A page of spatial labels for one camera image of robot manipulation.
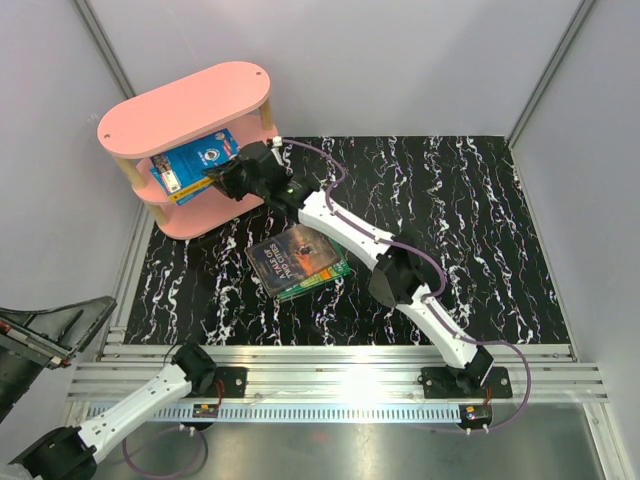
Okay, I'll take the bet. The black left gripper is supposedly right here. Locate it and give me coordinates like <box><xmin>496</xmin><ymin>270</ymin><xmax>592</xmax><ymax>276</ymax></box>
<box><xmin>0</xmin><ymin>295</ymin><xmax>117</xmax><ymax>419</ymax></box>

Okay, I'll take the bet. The blue 26-storey treehouse book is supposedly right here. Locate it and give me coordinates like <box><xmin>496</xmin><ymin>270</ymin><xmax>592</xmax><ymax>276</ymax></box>
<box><xmin>150</xmin><ymin>167</ymin><xmax>213</xmax><ymax>205</ymax></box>

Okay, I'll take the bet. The blue back-cover book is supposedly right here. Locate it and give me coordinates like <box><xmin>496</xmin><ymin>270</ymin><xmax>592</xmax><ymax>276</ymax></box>
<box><xmin>150</xmin><ymin>129</ymin><xmax>238</xmax><ymax>176</ymax></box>

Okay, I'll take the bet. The dark Tale of Two Cities book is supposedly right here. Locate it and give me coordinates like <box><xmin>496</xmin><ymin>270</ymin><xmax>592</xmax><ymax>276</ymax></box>
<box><xmin>245</xmin><ymin>224</ymin><xmax>341</xmax><ymax>297</ymax></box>

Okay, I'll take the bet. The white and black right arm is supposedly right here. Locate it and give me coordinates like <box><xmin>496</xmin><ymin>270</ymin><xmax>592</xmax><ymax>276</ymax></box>
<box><xmin>205</xmin><ymin>140</ymin><xmax>494</xmax><ymax>397</ymax></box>

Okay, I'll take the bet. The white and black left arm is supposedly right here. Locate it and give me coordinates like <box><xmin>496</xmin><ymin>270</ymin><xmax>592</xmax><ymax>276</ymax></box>
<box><xmin>1</xmin><ymin>296</ymin><xmax>217</xmax><ymax>479</ymax></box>

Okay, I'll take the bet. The pink three-tier shelf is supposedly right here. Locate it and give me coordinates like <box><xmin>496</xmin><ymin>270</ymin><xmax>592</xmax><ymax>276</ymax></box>
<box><xmin>97</xmin><ymin>61</ymin><xmax>277</xmax><ymax>240</ymax></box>

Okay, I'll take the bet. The green bottom book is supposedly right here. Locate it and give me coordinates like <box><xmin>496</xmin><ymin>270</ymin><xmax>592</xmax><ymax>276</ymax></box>
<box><xmin>276</xmin><ymin>240</ymin><xmax>352</xmax><ymax>301</ymax></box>

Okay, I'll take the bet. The left small circuit board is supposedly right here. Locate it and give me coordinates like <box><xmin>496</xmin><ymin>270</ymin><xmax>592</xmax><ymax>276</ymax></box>
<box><xmin>193</xmin><ymin>404</ymin><xmax>219</xmax><ymax>419</ymax></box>

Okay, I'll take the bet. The small circuit board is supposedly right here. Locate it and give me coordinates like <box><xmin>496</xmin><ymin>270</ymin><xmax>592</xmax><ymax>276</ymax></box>
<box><xmin>461</xmin><ymin>405</ymin><xmax>493</xmax><ymax>422</ymax></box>
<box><xmin>193</xmin><ymin>404</ymin><xmax>219</xmax><ymax>419</ymax></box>

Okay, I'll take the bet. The right small circuit board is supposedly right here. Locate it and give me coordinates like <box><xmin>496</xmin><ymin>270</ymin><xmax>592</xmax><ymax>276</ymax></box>
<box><xmin>461</xmin><ymin>405</ymin><xmax>493</xmax><ymax>422</ymax></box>

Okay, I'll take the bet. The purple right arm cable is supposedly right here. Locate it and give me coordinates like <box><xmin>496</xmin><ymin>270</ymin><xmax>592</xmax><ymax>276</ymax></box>
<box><xmin>279</xmin><ymin>138</ymin><xmax>534</xmax><ymax>434</ymax></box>

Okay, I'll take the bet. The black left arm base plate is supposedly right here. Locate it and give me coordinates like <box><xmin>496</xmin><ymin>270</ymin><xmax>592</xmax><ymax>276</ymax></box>
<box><xmin>207</xmin><ymin>366</ymin><xmax>248</xmax><ymax>399</ymax></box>

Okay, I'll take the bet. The aluminium mounting rail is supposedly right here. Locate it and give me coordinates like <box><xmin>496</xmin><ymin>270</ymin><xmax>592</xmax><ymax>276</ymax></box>
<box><xmin>63</xmin><ymin>342</ymin><xmax>608</xmax><ymax>424</ymax></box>

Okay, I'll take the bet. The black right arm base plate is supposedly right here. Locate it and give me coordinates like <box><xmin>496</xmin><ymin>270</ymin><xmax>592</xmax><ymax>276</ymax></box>
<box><xmin>417</xmin><ymin>367</ymin><xmax>513</xmax><ymax>399</ymax></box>

